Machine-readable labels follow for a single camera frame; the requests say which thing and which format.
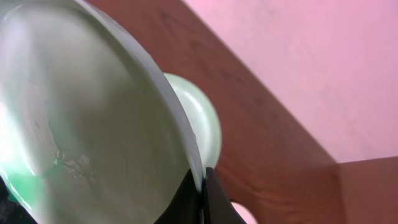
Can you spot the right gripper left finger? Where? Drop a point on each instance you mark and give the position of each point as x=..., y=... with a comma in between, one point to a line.
x=185, y=205

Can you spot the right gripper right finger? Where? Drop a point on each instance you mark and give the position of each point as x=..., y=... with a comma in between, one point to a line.
x=217, y=207

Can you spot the white plate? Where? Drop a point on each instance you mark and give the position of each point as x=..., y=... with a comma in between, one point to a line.
x=207, y=128

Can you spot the mint green plate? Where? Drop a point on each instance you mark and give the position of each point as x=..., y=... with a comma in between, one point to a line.
x=91, y=129

